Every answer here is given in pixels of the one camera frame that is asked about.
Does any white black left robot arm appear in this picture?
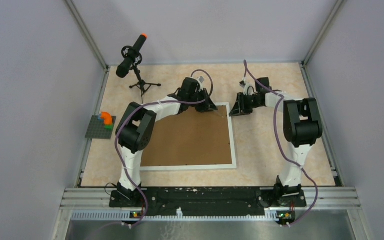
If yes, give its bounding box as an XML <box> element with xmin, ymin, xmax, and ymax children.
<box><xmin>114</xmin><ymin>77</ymin><xmax>218</xmax><ymax>207</ymax></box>

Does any blue toy block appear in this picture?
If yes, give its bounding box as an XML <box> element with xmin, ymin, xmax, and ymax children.
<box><xmin>97</xmin><ymin>114</ymin><xmax>103</xmax><ymax>122</ymax></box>

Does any orange curved toy block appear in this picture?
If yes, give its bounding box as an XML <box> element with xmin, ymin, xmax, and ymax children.
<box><xmin>100</xmin><ymin>111</ymin><xmax>113</xmax><ymax>125</ymax></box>

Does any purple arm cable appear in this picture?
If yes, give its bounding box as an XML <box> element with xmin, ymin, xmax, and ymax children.
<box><xmin>243</xmin><ymin>59</ymin><xmax>319</xmax><ymax>228</ymax></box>
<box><xmin>114</xmin><ymin>69</ymin><xmax>214</xmax><ymax>229</ymax></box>

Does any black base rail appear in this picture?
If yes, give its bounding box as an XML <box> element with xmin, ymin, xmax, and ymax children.
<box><xmin>109</xmin><ymin>186</ymin><xmax>307</xmax><ymax>217</ymax></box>

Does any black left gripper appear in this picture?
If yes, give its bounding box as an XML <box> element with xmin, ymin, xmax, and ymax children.
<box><xmin>187</xmin><ymin>88</ymin><xmax>217</xmax><ymax>113</ymax></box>

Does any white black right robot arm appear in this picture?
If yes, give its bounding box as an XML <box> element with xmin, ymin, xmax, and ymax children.
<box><xmin>229</xmin><ymin>77</ymin><xmax>323</xmax><ymax>206</ymax></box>

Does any aluminium front rail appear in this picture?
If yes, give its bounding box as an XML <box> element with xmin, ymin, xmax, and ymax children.
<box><xmin>52</xmin><ymin>187</ymin><xmax>375</xmax><ymax>240</ymax></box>

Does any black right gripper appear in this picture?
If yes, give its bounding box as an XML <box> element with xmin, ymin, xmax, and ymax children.
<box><xmin>229</xmin><ymin>92</ymin><xmax>262</xmax><ymax>117</ymax></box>

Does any green toy block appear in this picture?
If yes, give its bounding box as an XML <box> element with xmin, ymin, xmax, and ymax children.
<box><xmin>104</xmin><ymin>123</ymin><xmax>114</xmax><ymax>131</ymax></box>

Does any grey lego baseplate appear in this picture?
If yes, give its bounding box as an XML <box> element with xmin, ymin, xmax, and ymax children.
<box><xmin>85</xmin><ymin>115</ymin><xmax>117</xmax><ymax>140</ymax></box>

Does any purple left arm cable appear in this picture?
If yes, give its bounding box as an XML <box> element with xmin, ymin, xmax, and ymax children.
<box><xmin>114</xmin><ymin>69</ymin><xmax>214</xmax><ymax>229</ymax></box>

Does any black microphone orange tip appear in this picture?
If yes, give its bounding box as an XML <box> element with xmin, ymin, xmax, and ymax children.
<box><xmin>116</xmin><ymin>33</ymin><xmax>148</xmax><ymax>78</ymax></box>

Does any black microphone tripod stand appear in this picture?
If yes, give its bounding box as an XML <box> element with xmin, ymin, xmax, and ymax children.
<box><xmin>129</xmin><ymin>66</ymin><xmax>162</xmax><ymax>103</ymax></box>

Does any brown frame backing board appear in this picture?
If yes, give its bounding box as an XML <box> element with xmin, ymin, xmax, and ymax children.
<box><xmin>141</xmin><ymin>106</ymin><xmax>233</xmax><ymax>168</ymax></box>

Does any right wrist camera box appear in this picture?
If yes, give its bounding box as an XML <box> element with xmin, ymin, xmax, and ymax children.
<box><xmin>239</xmin><ymin>77</ymin><xmax>255</xmax><ymax>96</ymax></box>

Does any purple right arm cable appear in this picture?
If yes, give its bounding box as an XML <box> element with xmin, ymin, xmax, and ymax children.
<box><xmin>243</xmin><ymin>59</ymin><xmax>319</xmax><ymax>228</ymax></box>

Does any white picture frame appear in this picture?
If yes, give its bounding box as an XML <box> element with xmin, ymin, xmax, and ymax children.
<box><xmin>139</xmin><ymin>102</ymin><xmax>238</xmax><ymax>172</ymax></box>

